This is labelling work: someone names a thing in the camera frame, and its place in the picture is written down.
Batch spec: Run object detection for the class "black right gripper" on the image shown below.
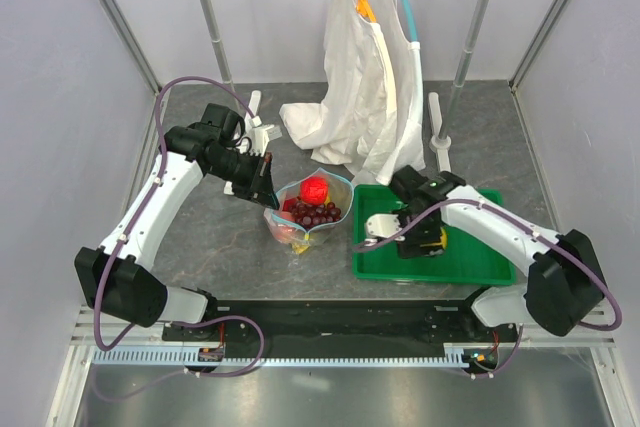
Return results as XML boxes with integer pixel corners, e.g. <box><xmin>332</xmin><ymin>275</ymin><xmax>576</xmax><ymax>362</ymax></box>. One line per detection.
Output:
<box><xmin>388</xmin><ymin>208</ymin><xmax>444</xmax><ymax>260</ymax></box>

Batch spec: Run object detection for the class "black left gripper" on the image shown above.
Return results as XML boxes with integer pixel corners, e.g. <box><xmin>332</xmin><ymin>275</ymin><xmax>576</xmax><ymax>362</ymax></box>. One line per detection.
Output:
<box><xmin>209</xmin><ymin>149</ymin><xmax>279</xmax><ymax>211</ymax></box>

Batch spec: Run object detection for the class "red apple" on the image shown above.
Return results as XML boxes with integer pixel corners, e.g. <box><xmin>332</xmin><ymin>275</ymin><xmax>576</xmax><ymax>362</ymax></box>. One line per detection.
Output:
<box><xmin>282</xmin><ymin>198</ymin><xmax>297</xmax><ymax>212</ymax></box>

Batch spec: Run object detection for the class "peach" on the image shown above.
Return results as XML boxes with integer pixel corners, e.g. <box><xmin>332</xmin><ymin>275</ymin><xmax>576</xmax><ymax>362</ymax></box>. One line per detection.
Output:
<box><xmin>269</xmin><ymin>211</ymin><xmax>304</xmax><ymax>244</ymax></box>

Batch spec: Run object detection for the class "purple grape bunch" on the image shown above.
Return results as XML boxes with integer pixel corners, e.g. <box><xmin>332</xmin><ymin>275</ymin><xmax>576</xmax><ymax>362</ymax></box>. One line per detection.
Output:
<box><xmin>290</xmin><ymin>201</ymin><xmax>342</xmax><ymax>230</ymax></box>

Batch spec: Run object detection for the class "red strawberry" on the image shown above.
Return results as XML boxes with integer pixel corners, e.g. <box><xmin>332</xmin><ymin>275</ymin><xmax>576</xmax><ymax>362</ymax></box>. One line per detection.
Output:
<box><xmin>298</xmin><ymin>176</ymin><xmax>329</xmax><ymax>206</ymax></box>

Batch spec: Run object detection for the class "clear zip top bag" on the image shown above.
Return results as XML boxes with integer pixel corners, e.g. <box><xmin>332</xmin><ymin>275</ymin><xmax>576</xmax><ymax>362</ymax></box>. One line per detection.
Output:
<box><xmin>264</xmin><ymin>168</ymin><xmax>354</xmax><ymax>254</ymax></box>

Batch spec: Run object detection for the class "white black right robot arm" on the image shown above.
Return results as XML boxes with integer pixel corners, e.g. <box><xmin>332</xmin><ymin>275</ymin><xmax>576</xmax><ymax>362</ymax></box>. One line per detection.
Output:
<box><xmin>389</xmin><ymin>166</ymin><xmax>607</xmax><ymax>341</ymax></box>

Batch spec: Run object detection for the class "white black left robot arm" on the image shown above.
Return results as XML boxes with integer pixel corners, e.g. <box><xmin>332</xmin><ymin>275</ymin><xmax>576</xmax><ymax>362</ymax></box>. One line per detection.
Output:
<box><xmin>74</xmin><ymin>103</ymin><xmax>281</xmax><ymax>340</ymax></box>

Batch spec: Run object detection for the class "green plastic tray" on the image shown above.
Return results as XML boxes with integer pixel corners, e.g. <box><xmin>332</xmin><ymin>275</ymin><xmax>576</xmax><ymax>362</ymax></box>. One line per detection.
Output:
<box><xmin>352</xmin><ymin>184</ymin><xmax>516</xmax><ymax>286</ymax></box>

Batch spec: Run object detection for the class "white garment on teal hanger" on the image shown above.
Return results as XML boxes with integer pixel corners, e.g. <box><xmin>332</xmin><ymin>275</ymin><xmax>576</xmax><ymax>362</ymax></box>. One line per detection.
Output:
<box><xmin>353</xmin><ymin>0</ymin><xmax>425</xmax><ymax>185</ymax></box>

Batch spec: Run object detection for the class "white garment on orange hanger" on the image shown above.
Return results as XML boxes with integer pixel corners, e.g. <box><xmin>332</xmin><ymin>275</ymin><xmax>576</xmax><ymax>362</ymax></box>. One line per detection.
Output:
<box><xmin>280</xmin><ymin>0</ymin><xmax>383</xmax><ymax>172</ymax></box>

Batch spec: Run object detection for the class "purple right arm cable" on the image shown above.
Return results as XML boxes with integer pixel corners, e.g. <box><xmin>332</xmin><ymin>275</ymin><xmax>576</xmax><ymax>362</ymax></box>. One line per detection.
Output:
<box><xmin>352</xmin><ymin>198</ymin><xmax>624</xmax><ymax>381</ymax></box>

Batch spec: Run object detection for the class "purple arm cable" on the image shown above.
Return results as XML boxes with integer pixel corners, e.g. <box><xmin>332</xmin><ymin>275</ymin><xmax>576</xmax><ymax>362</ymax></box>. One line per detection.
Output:
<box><xmin>352</xmin><ymin>198</ymin><xmax>624</xmax><ymax>381</ymax></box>
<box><xmin>92</xmin><ymin>75</ymin><xmax>266</xmax><ymax>402</ymax></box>

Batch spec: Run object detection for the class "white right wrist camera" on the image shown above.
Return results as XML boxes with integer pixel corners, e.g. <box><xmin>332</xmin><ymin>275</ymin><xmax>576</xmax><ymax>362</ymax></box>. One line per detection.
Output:
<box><xmin>364</xmin><ymin>213</ymin><xmax>405</xmax><ymax>247</ymax></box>

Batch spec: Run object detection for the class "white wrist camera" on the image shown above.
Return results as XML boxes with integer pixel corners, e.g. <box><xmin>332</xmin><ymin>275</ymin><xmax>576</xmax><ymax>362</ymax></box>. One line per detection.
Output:
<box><xmin>364</xmin><ymin>213</ymin><xmax>405</xmax><ymax>247</ymax></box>
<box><xmin>246</xmin><ymin>116</ymin><xmax>282</xmax><ymax>155</ymax></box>

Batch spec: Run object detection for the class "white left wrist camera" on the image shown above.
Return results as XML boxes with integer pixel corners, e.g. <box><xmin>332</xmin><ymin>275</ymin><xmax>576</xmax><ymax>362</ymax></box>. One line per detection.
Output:
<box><xmin>246</xmin><ymin>116</ymin><xmax>282</xmax><ymax>155</ymax></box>

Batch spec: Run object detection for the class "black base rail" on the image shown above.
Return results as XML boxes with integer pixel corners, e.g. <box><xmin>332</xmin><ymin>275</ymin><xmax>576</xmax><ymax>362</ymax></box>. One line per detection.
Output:
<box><xmin>162</xmin><ymin>300</ymin><xmax>518</xmax><ymax>362</ymax></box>

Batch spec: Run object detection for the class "light blue cable duct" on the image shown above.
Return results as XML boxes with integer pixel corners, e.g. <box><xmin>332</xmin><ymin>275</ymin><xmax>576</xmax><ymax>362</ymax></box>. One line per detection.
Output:
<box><xmin>92</xmin><ymin>345</ymin><xmax>469</xmax><ymax>369</ymax></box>

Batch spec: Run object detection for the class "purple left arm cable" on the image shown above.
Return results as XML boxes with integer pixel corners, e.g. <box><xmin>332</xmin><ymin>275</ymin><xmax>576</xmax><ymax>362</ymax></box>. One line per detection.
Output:
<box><xmin>92</xmin><ymin>75</ymin><xmax>266</xmax><ymax>402</ymax></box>

